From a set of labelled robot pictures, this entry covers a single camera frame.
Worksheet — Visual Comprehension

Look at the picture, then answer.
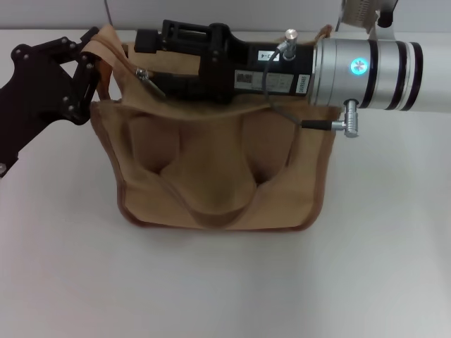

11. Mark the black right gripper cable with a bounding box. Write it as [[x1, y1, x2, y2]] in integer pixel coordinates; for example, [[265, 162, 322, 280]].
[[262, 28, 362, 139]]

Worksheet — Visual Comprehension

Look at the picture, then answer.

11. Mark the khaki canvas food bag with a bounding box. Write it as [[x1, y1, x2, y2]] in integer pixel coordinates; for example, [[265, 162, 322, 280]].
[[81, 23, 341, 233]]

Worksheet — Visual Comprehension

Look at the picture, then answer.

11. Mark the silver metal zipper pull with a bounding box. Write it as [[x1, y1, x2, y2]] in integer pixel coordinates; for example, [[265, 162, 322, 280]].
[[135, 68, 167, 99]]

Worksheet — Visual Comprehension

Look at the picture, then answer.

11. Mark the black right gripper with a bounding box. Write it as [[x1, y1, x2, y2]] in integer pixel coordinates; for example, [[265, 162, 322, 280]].
[[135, 19, 317, 105]]

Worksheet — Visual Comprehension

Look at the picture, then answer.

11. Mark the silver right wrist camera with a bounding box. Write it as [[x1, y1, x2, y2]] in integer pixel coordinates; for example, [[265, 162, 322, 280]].
[[340, 0, 399, 42]]

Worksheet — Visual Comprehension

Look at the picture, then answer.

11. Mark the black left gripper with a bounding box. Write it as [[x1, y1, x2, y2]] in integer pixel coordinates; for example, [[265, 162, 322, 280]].
[[0, 26, 101, 173]]

